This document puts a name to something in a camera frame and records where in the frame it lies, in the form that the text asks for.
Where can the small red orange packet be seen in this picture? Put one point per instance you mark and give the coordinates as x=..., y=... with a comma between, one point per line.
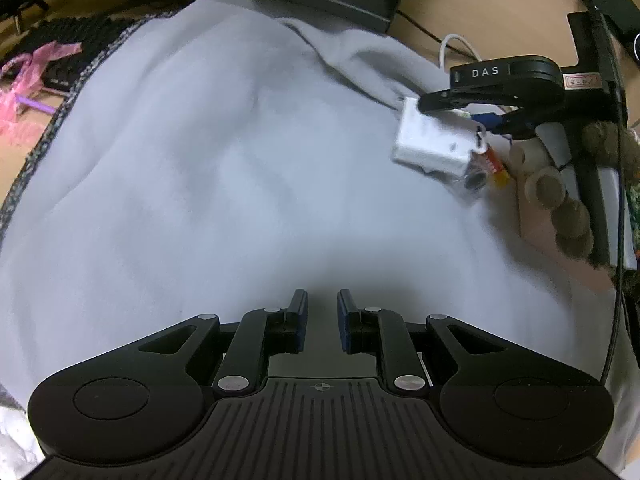
x=496, y=166

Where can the small white carton box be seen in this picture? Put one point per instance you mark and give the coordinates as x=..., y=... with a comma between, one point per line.
x=430, y=145

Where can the purple straw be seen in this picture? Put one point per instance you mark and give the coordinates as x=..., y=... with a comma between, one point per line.
x=36, y=104

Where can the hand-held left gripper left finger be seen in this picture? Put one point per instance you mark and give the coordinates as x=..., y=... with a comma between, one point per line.
x=300, y=327

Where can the light grey blanket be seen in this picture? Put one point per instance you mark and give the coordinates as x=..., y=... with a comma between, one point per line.
x=200, y=185

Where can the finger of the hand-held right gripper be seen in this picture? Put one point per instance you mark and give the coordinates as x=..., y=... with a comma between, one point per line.
x=465, y=97
x=492, y=121

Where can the pink plastic wrap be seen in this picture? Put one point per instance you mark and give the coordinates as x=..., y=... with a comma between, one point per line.
x=30, y=67

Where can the black keyboard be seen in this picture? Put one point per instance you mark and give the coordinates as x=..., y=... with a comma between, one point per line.
x=75, y=45

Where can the person's right hand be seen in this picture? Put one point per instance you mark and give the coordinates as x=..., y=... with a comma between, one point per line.
x=550, y=190

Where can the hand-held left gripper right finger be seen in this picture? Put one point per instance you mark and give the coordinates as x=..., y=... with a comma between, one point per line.
x=345, y=330

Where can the white fluffy cloth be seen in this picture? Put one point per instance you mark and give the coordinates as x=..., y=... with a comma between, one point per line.
x=12, y=442

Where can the brown plush toy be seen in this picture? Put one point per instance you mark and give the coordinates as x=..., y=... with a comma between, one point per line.
x=540, y=237

